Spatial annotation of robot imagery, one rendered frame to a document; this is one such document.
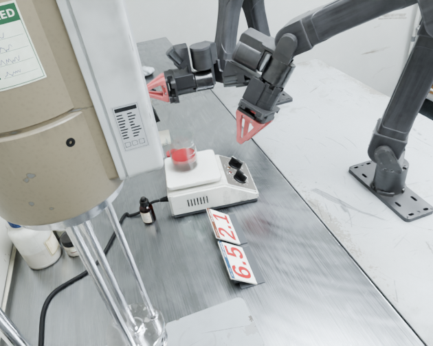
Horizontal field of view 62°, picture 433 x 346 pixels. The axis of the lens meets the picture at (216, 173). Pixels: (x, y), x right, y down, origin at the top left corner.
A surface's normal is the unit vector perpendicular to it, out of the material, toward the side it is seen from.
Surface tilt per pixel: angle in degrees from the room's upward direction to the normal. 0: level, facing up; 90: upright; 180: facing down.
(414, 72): 90
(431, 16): 90
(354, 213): 0
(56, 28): 90
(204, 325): 0
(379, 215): 0
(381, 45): 90
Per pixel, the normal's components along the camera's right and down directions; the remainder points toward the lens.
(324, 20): -0.33, 0.50
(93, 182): 0.77, 0.30
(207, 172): -0.12, -0.80
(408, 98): -0.50, 0.56
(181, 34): 0.31, 0.54
